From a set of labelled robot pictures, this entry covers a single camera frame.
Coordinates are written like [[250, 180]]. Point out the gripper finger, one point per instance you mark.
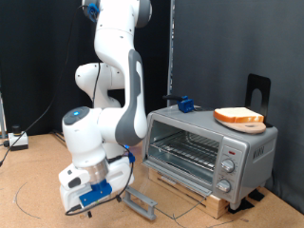
[[89, 214], [119, 199]]

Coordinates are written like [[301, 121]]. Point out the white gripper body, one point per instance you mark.
[[120, 174]]

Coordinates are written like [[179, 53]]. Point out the small blue block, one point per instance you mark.
[[186, 105]]

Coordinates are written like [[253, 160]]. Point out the white bread slice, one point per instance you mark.
[[237, 114]]

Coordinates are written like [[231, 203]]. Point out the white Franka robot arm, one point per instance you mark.
[[133, 95]]

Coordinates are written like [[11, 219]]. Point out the silver oven knob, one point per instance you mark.
[[228, 165], [223, 186]]

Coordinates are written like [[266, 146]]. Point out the silver toaster oven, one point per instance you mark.
[[253, 152]]

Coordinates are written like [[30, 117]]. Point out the wooden slatted block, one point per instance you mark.
[[218, 207]]

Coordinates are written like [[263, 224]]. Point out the white emergency stop button box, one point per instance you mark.
[[18, 141]]

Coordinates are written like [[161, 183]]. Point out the black foam pad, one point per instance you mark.
[[256, 195], [241, 205]]

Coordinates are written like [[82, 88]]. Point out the vertical metal pole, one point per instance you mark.
[[171, 47]]

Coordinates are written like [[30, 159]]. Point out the round wooden cutting board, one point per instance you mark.
[[250, 128]]

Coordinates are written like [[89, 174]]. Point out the black metal bookend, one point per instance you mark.
[[258, 83]]

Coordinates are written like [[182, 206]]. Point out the wrist camera blue mount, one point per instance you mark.
[[95, 193]]

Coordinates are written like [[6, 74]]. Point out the grey metal frame post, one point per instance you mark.
[[2, 117]]

